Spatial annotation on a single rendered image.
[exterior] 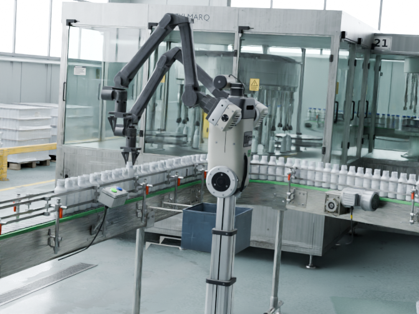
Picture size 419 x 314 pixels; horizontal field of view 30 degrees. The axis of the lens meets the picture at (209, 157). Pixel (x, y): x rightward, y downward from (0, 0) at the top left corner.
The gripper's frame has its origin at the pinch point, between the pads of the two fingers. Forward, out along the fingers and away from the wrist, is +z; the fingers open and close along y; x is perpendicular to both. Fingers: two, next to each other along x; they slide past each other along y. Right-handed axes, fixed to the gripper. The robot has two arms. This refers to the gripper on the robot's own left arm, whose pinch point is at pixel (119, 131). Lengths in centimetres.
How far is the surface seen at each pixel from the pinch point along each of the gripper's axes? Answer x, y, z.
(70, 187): -21.7, -13.4, 26.8
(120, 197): -4.8, 4.5, 31.9
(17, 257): -68, -10, 51
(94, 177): 2.3, -13.9, 24.4
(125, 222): 33, -10, 51
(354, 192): 150, 91, 38
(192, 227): 55, 19, 54
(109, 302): 160, -83, 140
